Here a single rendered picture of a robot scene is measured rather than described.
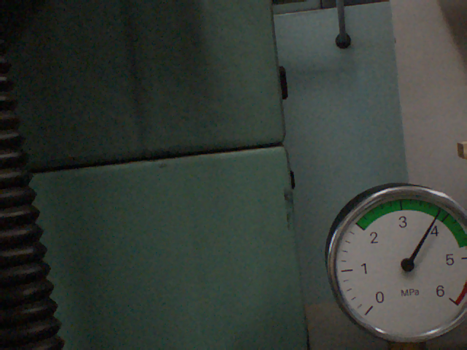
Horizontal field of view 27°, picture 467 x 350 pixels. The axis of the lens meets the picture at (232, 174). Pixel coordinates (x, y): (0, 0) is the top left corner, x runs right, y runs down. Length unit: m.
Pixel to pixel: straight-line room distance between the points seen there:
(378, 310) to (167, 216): 0.11
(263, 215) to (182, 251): 0.04
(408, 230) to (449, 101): 2.53
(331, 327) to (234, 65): 0.13
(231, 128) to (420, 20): 2.49
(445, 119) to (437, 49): 0.20
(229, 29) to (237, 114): 0.04
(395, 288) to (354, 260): 0.02
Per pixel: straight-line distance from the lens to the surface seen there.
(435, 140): 2.91
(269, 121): 0.44
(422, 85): 2.91
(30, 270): 0.33
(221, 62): 0.45
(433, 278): 0.39
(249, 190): 0.45
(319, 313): 0.51
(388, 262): 0.39
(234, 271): 0.45
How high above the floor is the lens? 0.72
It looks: 3 degrees down
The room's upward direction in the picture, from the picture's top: 6 degrees counter-clockwise
